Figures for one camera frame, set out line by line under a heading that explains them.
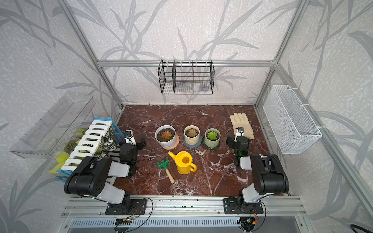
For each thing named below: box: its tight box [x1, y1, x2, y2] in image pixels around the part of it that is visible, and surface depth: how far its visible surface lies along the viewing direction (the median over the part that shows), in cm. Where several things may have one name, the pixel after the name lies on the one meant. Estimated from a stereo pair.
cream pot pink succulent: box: [183, 124, 201, 146], surface depth 96 cm
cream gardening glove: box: [230, 112, 255, 140], surface depth 113 cm
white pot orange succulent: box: [154, 124, 177, 148], surface depth 92 cm
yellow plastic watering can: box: [168, 150, 198, 175], surface depth 81 cm
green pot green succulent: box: [204, 128, 221, 149], surface depth 95 cm
